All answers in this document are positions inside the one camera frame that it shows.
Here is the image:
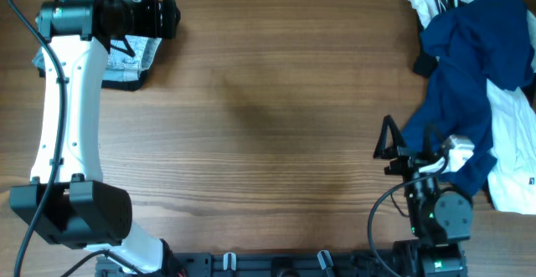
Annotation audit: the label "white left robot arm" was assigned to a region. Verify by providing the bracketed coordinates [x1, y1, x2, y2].
[9, 0, 183, 276]

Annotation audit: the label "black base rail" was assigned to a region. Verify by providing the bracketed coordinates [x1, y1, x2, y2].
[95, 249, 420, 277]

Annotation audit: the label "light blue denim shorts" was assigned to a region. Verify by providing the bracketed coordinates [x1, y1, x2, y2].
[32, 33, 163, 84]

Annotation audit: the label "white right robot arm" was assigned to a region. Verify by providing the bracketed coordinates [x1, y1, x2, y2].
[367, 115, 475, 276]

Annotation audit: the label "dark blue t-shirt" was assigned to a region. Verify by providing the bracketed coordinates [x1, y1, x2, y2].
[402, 0, 535, 196]

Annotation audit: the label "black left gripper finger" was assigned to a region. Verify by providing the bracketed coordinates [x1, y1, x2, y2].
[162, 17, 180, 39]
[162, 0, 181, 18]

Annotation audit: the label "white printed t-shirt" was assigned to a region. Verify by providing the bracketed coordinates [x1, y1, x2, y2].
[408, 0, 535, 215]

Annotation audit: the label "folded black garment stack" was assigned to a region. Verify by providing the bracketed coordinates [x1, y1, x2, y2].
[37, 67, 150, 92]

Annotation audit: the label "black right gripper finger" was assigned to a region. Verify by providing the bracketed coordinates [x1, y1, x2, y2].
[373, 115, 391, 159]
[387, 115, 407, 147]

